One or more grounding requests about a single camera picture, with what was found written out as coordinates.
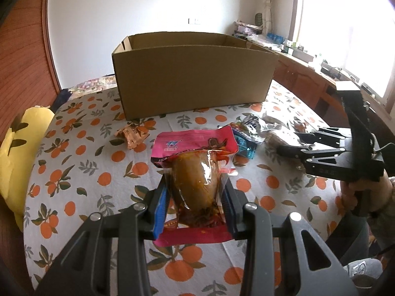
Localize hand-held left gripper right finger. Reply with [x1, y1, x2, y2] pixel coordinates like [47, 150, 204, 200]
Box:
[220, 182, 360, 296]

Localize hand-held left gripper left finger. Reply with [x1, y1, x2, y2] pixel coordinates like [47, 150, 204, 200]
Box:
[34, 177, 169, 296]

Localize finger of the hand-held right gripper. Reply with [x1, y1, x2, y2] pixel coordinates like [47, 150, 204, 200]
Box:
[293, 126, 352, 145]
[276, 144, 340, 161]

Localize brown snack packet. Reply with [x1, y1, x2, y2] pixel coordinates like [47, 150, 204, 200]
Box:
[265, 126, 309, 155]

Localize dark blue silver snack packet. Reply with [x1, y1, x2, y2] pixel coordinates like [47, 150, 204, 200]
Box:
[239, 112, 278, 136]

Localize pink chicken leg snack packet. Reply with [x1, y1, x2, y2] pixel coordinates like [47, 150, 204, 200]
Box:
[151, 126, 239, 248]

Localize small orange snack packet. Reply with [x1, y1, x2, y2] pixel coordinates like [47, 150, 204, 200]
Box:
[114, 123, 150, 149]

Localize brown cardboard box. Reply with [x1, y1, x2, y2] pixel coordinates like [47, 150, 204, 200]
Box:
[112, 32, 280, 121]

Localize person's right forearm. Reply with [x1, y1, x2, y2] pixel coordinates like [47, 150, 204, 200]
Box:
[369, 197, 395, 253]

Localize person's right hand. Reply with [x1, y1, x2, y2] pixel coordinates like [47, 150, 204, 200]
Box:
[341, 176, 395, 219]

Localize black device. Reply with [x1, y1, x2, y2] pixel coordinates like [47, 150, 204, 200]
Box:
[321, 62, 344, 78]

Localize orange-print tablecloth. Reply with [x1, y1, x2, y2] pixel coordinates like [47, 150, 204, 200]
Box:
[23, 80, 349, 296]

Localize person's leg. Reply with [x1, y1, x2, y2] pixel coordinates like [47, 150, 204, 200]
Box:
[325, 218, 371, 266]

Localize window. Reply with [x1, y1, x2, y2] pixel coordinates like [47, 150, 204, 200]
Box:
[292, 0, 395, 99]

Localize grey shoe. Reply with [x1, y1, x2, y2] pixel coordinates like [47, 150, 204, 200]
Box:
[342, 258, 383, 288]

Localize stack of boxes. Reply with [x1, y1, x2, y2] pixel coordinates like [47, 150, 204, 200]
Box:
[233, 21, 263, 39]

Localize patterned blanket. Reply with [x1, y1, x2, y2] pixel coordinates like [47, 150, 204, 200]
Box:
[66, 75, 118, 94]

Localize dark blue cloth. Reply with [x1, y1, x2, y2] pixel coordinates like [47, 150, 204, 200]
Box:
[51, 88, 75, 110]

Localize yellow plush toy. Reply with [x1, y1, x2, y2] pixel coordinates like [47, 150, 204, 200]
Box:
[0, 105, 56, 232]

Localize wooden door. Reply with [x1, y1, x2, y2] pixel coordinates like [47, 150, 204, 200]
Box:
[0, 0, 62, 108]

